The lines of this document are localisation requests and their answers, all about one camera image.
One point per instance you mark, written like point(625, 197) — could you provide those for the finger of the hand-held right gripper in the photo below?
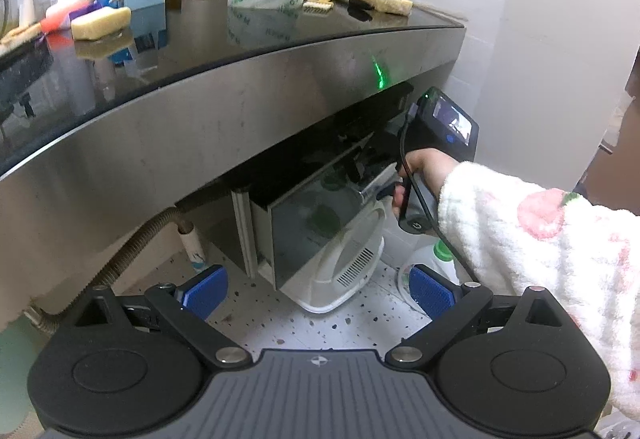
point(380, 191)

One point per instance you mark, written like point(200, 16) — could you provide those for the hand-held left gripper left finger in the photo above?
point(204, 291)

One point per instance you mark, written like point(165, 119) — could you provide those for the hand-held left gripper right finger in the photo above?
point(430, 290)

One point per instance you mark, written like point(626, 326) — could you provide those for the black drawer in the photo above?
point(310, 214)

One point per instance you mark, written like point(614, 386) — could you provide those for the person's right forearm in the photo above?
point(540, 259)

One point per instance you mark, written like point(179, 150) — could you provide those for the person's right hand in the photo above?
point(425, 179)

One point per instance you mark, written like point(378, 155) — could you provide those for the white bottle green cap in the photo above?
point(432, 264)

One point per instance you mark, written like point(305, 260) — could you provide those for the white slim bottle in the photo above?
point(192, 244)

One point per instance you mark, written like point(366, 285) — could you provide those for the white litter box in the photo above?
point(340, 264)

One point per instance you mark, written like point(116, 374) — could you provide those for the black marker pen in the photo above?
point(350, 0)

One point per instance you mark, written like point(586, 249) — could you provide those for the small yellow brush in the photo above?
point(318, 1)

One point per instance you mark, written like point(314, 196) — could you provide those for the yellow sponge block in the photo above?
point(100, 23)

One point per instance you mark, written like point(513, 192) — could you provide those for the purple packet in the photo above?
point(82, 11)

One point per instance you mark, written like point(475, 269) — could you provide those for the orange soap bar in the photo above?
point(52, 23)

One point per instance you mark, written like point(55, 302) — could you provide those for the white soap bar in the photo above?
point(70, 4)

